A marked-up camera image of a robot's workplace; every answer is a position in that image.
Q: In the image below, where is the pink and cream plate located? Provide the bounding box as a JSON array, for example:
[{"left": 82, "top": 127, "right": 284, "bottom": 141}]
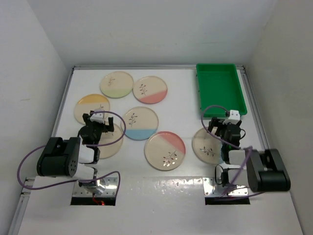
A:
[
  {"left": 133, "top": 76, "right": 168, "bottom": 104},
  {"left": 144, "top": 131, "right": 186, "bottom": 171}
]

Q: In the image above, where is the blue and cream plate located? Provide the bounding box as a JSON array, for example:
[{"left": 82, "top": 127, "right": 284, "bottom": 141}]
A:
[
  {"left": 122, "top": 106, "right": 159, "bottom": 141},
  {"left": 192, "top": 128, "right": 223, "bottom": 165}
]

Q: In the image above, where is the metal base plate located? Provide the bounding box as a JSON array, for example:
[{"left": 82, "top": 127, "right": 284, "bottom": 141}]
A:
[
  {"left": 202, "top": 177, "right": 248, "bottom": 198},
  {"left": 72, "top": 177, "right": 118, "bottom": 198}
]

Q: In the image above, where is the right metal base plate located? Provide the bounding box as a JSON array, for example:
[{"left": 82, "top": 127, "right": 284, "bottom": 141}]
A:
[{"left": 202, "top": 177, "right": 248, "bottom": 198}]

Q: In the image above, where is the green and cream plate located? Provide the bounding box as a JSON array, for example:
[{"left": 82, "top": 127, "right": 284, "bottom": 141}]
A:
[{"left": 100, "top": 71, "right": 134, "bottom": 98}]

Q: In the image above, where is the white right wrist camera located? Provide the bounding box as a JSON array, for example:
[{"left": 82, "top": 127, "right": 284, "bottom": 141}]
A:
[{"left": 224, "top": 110, "right": 240, "bottom": 124}]

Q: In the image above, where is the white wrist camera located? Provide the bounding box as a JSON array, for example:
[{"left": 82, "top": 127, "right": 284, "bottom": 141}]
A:
[
  {"left": 90, "top": 112, "right": 105, "bottom": 124},
  {"left": 224, "top": 110, "right": 240, "bottom": 124}
]

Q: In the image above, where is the yellow and cream plate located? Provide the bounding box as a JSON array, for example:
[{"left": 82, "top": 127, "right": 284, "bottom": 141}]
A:
[{"left": 74, "top": 94, "right": 110, "bottom": 124}]

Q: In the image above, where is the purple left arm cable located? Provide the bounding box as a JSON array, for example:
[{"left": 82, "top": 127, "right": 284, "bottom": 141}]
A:
[{"left": 17, "top": 110, "right": 127, "bottom": 196}]

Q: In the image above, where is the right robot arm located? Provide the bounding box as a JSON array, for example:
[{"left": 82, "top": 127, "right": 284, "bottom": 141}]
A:
[{"left": 207, "top": 117, "right": 291, "bottom": 192}]

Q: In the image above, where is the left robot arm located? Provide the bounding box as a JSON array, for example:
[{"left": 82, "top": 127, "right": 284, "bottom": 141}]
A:
[{"left": 37, "top": 111, "right": 114, "bottom": 194}]

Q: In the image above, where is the pink and cream front plate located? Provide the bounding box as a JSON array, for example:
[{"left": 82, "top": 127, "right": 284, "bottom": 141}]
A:
[{"left": 144, "top": 131, "right": 186, "bottom": 171}]

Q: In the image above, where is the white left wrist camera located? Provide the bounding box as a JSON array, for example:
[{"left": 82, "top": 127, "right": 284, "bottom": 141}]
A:
[{"left": 90, "top": 112, "right": 105, "bottom": 124}]

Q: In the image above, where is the green plastic bin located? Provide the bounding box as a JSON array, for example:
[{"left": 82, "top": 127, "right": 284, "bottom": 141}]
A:
[{"left": 196, "top": 64, "right": 247, "bottom": 116}]

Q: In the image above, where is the light green cream plate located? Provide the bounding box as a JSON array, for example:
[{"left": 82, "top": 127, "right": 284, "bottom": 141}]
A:
[{"left": 98, "top": 124, "right": 123, "bottom": 159}]

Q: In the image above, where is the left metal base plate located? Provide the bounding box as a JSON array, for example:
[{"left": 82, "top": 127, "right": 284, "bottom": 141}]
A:
[{"left": 72, "top": 177, "right": 118, "bottom": 198}]

